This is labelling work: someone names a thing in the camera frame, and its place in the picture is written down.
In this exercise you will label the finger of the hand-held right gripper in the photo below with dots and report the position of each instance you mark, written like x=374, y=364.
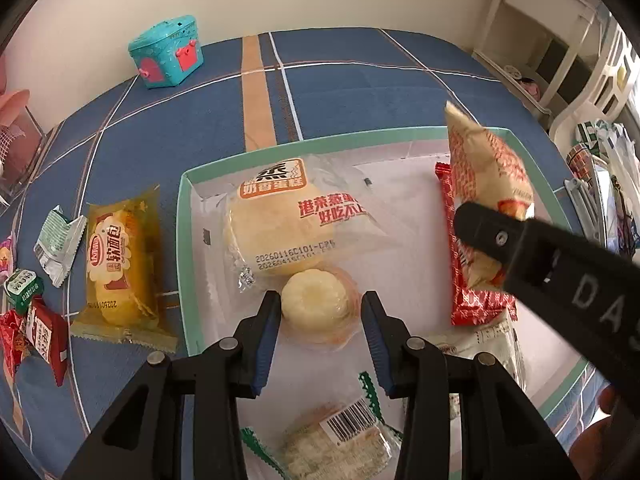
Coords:
x=485, y=227

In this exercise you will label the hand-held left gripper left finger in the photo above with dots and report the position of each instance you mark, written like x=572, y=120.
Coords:
x=265, y=345

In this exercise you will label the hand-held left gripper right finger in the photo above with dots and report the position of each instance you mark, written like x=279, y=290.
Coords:
x=377, y=345

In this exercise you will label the orange and white snack packet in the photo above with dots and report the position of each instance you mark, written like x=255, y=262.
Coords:
x=480, y=160

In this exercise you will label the red patterned wafer packet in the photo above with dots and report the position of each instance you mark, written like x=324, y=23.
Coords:
x=470, y=305

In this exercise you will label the green rimmed white box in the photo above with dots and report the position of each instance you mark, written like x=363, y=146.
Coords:
x=400, y=180

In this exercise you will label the clear green cracker packet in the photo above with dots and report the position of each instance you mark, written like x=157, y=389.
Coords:
x=335, y=440

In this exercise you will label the round cake clear packet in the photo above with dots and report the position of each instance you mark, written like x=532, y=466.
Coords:
x=280, y=220

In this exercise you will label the yellow bread packet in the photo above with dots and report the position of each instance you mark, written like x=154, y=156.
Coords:
x=120, y=265

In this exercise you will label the red flower print packet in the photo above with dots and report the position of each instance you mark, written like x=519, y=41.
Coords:
x=50, y=350

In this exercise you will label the dark green snack packet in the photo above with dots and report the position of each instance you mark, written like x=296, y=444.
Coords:
x=22, y=287

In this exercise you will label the maroon and white snack packet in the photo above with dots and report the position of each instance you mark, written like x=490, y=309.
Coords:
x=12, y=345

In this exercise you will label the person's right hand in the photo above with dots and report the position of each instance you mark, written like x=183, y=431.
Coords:
x=615, y=440

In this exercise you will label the pile of plastic bags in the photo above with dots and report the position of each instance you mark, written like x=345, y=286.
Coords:
x=600, y=140

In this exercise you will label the pink item on shelf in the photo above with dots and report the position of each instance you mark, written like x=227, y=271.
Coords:
x=525, y=82

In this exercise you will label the white plastic rack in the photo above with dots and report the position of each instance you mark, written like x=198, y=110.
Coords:
x=590, y=95

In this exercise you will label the white bedside shelf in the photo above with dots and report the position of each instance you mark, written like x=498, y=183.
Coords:
x=510, y=10

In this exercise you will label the mint green snack packet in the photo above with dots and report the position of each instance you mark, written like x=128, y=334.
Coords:
x=57, y=245

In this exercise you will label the pink snack packet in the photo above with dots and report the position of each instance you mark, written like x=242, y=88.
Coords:
x=6, y=255

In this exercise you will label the teal and pink toy box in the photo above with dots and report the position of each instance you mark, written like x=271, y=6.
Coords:
x=165, y=55

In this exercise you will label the clear glass vase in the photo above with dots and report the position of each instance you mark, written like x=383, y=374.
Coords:
x=25, y=150

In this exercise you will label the pink rose bouquet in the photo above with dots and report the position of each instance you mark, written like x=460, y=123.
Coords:
x=10, y=105

